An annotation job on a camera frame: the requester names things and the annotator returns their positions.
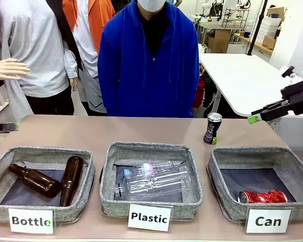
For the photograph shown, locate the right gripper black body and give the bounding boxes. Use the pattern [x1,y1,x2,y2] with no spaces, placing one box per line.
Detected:
[280,80,303,115]

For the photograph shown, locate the white Can label sign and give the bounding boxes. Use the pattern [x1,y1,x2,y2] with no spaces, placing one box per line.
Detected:
[245,208,293,234]

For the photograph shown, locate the large cardboard box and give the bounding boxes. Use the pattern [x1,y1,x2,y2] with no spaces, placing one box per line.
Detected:
[206,29,232,53]

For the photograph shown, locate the mannequin in orange jacket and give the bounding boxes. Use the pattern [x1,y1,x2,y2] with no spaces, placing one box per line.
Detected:
[62,0,116,116]

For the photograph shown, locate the person in blue hoodie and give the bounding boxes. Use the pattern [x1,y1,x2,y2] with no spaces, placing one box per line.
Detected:
[97,0,200,118]

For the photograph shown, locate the grey fabric can basket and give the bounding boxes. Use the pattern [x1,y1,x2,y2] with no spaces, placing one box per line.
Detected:
[207,146,303,224]

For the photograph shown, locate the white Bottle label sign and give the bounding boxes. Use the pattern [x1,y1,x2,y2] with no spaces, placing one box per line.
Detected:
[8,208,56,235]

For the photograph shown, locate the wooden workbench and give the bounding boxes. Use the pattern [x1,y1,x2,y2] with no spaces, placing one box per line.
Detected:
[233,32,274,55]

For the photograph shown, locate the person's right forearm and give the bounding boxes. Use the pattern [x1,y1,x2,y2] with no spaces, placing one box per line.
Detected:
[97,60,123,115]

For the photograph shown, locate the beige mannequin hand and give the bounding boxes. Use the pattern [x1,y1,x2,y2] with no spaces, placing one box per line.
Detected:
[0,58,31,81]

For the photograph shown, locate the person's left forearm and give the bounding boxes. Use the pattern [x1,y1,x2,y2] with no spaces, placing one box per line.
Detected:
[175,60,200,113]

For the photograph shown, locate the white desk foot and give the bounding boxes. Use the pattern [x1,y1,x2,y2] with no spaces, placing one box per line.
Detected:
[0,89,10,117]

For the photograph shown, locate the grey fabric bottle basket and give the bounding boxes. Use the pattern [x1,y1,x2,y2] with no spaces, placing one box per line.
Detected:
[0,146,95,224]

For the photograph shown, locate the metal shelving rack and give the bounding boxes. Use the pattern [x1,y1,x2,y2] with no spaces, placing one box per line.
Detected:
[218,7,250,29]

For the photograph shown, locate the black energy drink can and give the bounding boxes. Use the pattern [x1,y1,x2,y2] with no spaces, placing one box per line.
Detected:
[204,112,223,145]

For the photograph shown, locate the white table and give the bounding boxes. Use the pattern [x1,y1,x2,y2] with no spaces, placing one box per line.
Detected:
[198,52,286,119]

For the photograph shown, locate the mannequin in grey shirt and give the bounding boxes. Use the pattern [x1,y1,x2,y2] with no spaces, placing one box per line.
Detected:
[0,0,78,98]

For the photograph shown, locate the small cardboard box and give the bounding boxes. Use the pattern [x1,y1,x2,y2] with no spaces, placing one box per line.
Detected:
[267,6,285,18]

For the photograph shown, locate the white Plastic label sign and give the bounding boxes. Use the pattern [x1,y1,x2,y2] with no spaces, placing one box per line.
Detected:
[127,203,173,232]

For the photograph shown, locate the black pole stand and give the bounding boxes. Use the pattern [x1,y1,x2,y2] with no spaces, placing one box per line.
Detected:
[246,0,268,56]

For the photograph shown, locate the stack of white bins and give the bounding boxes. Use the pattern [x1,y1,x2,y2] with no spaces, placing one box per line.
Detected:
[256,16,281,43]

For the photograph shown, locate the white face mask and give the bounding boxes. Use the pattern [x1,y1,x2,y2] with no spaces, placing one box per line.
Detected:
[137,0,167,12]

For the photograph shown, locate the clear plastic bottle blue cap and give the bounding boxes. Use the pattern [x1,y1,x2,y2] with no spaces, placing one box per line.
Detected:
[123,161,190,181]

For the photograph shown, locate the brown glass bottle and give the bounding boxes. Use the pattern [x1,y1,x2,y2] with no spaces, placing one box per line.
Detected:
[9,163,62,199]
[59,156,84,207]

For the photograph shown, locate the grey fabric plastic basket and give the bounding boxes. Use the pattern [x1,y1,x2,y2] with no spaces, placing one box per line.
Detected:
[99,141,204,222]

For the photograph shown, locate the red bag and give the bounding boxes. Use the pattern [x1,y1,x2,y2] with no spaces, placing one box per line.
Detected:
[192,77,206,108]

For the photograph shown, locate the crushed red soda can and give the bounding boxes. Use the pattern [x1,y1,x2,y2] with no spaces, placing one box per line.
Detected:
[237,189,288,204]

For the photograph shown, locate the black mannequin trousers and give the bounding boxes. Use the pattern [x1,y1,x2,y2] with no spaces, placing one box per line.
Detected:
[25,85,75,116]

